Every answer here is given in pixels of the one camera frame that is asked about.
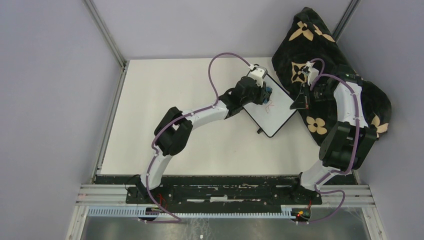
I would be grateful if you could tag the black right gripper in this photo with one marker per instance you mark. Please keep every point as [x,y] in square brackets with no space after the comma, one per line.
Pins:
[302,101]

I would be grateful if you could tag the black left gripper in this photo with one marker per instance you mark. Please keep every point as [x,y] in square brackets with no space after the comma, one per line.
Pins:
[262,95]

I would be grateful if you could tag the blue black eraser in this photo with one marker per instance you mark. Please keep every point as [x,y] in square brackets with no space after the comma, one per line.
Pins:
[267,91]

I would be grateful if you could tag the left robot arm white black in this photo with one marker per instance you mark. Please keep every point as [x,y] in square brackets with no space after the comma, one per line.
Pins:
[174,130]

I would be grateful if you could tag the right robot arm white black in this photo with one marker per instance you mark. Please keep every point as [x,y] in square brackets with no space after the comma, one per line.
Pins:
[351,138]

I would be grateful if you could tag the black blanket cream flowers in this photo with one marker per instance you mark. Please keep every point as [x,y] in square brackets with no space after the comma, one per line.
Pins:
[308,39]

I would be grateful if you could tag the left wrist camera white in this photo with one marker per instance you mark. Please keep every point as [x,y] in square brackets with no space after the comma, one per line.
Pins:
[257,73]

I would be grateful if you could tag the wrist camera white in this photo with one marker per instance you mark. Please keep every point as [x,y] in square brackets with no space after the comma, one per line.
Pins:
[310,72]
[257,73]

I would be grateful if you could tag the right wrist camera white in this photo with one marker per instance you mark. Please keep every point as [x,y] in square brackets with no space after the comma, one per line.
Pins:
[310,72]

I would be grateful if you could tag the white whiteboard black frame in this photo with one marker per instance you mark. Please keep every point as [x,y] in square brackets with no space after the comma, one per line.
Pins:
[270,117]

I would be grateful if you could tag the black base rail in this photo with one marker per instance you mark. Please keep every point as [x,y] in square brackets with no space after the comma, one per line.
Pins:
[207,194]

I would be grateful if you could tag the aluminium frame rails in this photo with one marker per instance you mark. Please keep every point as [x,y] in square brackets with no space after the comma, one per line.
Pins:
[108,200]

